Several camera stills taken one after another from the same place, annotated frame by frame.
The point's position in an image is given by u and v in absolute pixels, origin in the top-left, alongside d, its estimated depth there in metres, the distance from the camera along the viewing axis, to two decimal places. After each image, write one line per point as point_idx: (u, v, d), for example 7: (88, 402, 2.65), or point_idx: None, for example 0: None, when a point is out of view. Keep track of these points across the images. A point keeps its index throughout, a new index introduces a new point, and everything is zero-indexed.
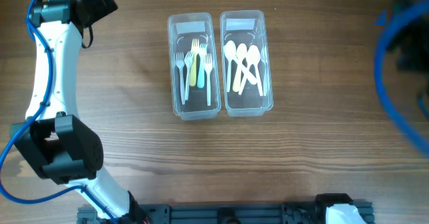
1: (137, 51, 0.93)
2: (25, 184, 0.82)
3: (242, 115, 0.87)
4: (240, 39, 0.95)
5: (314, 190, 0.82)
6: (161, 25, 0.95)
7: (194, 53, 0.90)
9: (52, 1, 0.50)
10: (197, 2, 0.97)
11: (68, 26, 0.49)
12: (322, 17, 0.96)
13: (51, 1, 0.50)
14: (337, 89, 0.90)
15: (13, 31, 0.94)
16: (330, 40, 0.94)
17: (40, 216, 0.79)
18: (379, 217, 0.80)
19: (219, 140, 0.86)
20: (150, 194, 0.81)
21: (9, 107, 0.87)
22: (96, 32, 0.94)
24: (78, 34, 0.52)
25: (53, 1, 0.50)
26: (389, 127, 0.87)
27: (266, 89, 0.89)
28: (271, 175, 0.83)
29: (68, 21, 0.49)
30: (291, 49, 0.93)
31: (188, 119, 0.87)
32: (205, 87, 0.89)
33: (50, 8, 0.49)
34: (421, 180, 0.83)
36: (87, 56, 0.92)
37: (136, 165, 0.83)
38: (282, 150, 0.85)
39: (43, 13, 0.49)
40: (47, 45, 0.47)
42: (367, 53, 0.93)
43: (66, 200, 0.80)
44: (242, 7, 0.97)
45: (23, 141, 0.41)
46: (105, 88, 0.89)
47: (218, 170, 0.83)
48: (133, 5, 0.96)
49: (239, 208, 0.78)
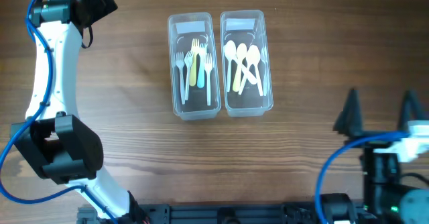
1: (137, 51, 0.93)
2: (25, 184, 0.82)
3: (242, 115, 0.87)
4: (240, 39, 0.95)
5: (314, 190, 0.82)
6: (161, 25, 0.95)
7: (194, 53, 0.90)
9: (52, 1, 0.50)
10: (197, 2, 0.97)
11: (68, 26, 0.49)
12: (322, 17, 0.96)
13: (51, 1, 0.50)
14: (337, 89, 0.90)
15: (13, 31, 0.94)
16: (330, 40, 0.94)
17: (40, 216, 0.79)
18: None
19: (219, 140, 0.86)
20: (150, 193, 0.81)
21: (9, 106, 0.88)
22: (96, 32, 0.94)
24: (78, 34, 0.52)
25: (53, 1, 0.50)
26: (389, 127, 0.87)
27: (265, 88, 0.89)
28: (271, 175, 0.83)
29: (68, 21, 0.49)
30: (291, 49, 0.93)
31: (188, 119, 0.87)
32: (205, 87, 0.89)
33: (50, 8, 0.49)
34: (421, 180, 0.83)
36: (87, 56, 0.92)
37: (136, 165, 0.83)
38: (282, 149, 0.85)
39: (43, 13, 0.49)
40: (48, 45, 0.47)
42: (367, 53, 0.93)
43: (66, 200, 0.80)
44: (242, 7, 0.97)
45: (23, 141, 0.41)
46: (105, 88, 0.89)
47: (218, 170, 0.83)
48: (133, 5, 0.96)
49: (239, 208, 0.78)
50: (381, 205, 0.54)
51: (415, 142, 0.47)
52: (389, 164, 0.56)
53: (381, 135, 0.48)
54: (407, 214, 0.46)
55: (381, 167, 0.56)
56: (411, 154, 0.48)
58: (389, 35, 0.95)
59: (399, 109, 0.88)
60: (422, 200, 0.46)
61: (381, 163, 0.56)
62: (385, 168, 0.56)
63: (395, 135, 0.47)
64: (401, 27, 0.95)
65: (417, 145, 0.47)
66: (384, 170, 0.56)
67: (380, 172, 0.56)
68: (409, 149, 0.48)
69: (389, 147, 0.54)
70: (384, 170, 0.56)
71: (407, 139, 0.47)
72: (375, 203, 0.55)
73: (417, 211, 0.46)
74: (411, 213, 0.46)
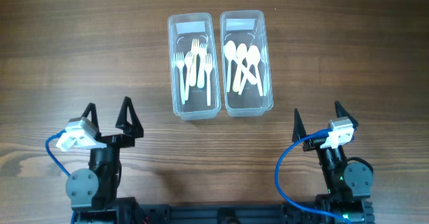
1: (137, 51, 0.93)
2: (25, 184, 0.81)
3: (242, 115, 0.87)
4: (240, 39, 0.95)
5: (314, 190, 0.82)
6: (161, 25, 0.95)
7: (194, 53, 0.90)
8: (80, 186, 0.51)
9: (105, 170, 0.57)
10: (197, 2, 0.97)
11: (116, 211, 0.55)
12: (322, 17, 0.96)
13: (100, 165, 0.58)
14: (337, 89, 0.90)
15: (13, 31, 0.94)
16: (330, 40, 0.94)
17: (40, 217, 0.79)
18: (379, 217, 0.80)
19: (218, 140, 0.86)
20: (150, 194, 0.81)
21: (9, 106, 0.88)
22: (96, 33, 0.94)
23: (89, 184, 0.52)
24: (99, 144, 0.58)
25: (108, 169, 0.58)
26: (389, 127, 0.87)
27: (266, 89, 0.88)
28: (271, 176, 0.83)
29: (75, 219, 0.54)
30: (291, 49, 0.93)
31: (188, 119, 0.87)
32: (205, 88, 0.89)
33: (110, 178, 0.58)
34: (421, 180, 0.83)
36: (87, 56, 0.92)
37: (136, 166, 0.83)
38: (282, 149, 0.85)
39: (94, 198, 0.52)
40: (84, 126, 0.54)
42: (367, 54, 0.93)
43: (66, 200, 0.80)
44: (242, 7, 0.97)
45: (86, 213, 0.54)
46: (104, 89, 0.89)
47: (218, 170, 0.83)
48: (134, 5, 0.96)
49: (240, 208, 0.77)
50: (336, 185, 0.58)
51: (337, 133, 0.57)
52: (335, 153, 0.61)
53: (314, 133, 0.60)
54: (349, 181, 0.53)
55: (330, 157, 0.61)
56: (337, 143, 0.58)
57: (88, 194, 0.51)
58: (389, 35, 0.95)
59: (399, 109, 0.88)
60: (359, 169, 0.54)
61: (330, 154, 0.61)
62: (333, 156, 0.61)
63: (322, 131, 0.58)
64: (402, 27, 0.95)
65: (339, 136, 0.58)
66: (334, 159, 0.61)
67: (330, 161, 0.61)
68: (334, 140, 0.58)
69: (324, 143, 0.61)
70: (334, 159, 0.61)
71: (332, 132, 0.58)
72: (331, 186, 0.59)
73: (357, 178, 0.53)
74: (352, 179, 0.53)
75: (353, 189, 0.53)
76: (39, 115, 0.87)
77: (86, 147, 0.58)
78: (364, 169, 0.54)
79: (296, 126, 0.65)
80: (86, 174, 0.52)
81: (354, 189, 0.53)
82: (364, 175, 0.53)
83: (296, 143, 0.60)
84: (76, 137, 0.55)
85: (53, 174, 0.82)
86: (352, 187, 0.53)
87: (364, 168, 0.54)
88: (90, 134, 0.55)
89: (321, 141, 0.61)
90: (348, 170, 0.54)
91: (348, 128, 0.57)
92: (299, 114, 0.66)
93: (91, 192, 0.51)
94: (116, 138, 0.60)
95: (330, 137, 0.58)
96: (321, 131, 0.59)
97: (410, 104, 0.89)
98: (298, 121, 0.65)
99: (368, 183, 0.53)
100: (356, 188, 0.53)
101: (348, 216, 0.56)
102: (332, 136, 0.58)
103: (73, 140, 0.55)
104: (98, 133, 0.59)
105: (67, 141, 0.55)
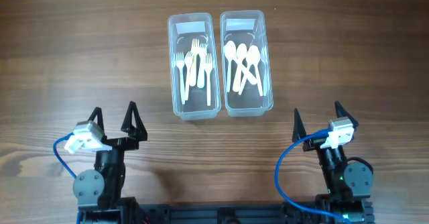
1: (137, 51, 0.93)
2: (25, 184, 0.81)
3: (242, 115, 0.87)
4: (240, 39, 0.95)
5: (314, 190, 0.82)
6: (161, 25, 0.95)
7: (194, 53, 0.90)
8: (86, 186, 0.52)
9: (110, 171, 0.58)
10: (197, 2, 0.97)
11: (122, 211, 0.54)
12: (322, 17, 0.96)
13: (106, 167, 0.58)
14: (337, 89, 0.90)
15: (13, 31, 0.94)
16: (330, 40, 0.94)
17: (40, 216, 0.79)
18: (379, 217, 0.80)
19: (218, 140, 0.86)
20: (150, 194, 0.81)
21: (9, 106, 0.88)
22: (97, 33, 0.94)
23: (96, 184, 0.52)
24: (104, 147, 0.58)
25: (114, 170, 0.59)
26: (389, 127, 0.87)
27: (265, 89, 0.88)
28: (271, 176, 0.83)
29: (80, 218, 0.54)
30: (291, 50, 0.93)
31: (188, 119, 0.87)
32: (205, 88, 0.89)
33: (114, 179, 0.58)
34: (421, 180, 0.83)
36: (87, 56, 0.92)
37: (136, 166, 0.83)
38: (282, 149, 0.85)
39: (100, 198, 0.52)
40: (91, 129, 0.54)
42: (367, 54, 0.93)
43: (66, 200, 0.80)
44: (242, 7, 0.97)
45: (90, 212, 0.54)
46: (104, 89, 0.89)
47: (218, 170, 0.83)
48: (134, 5, 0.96)
49: (239, 208, 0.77)
50: (335, 185, 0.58)
51: (337, 133, 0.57)
52: (335, 154, 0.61)
53: (314, 133, 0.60)
54: (349, 180, 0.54)
55: (330, 157, 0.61)
56: (337, 143, 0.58)
57: (94, 194, 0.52)
58: (389, 35, 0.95)
59: (398, 109, 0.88)
60: (359, 169, 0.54)
61: (330, 154, 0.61)
62: (333, 157, 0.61)
63: (322, 131, 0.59)
64: (402, 27, 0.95)
65: (339, 136, 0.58)
66: (334, 159, 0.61)
67: (330, 161, 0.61)
68: (334, 140, 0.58)
69: (324, 143, 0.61)
70: (333, 159, 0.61)
71: (332, 132, 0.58)
72: (331, 186, 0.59)
73: (356, 178, 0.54)
74: (352, 179, 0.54)
75: (353, 190, 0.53)
76: (39, 115, 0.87)
77: (92, 149, 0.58)
78: (364, 169, 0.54)
79: (296, 126, 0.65)
80: (93, 175, 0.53)
81: (354, 189, 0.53)
82: (363, 175, 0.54)
83: (297, 142, 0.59)
84: (83, 139, 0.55)
85: (53, 174, 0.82)
86: (352, 187, 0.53)
87: (364, 168, 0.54)
88: (97, 137, 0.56)
89: (321, 141, 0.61)
90: (348, 170, 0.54)
91: (348, 128, 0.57)
92: (299, 114, 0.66)
93: (97, 192, 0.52)
94: (120, 140, 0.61)
95: (330, 137, 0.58)
96: (321, 132, 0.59)
97: (410, 103, 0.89)
98: (298, 121, 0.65)
99: (368, 183, 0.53)
100: (356, 188, 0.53)
101: (348, 216, 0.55)
102: (332, 136, 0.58)
103: (80, 142, 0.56)
104: (103, 137, 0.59)
105: (74, 143, 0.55)
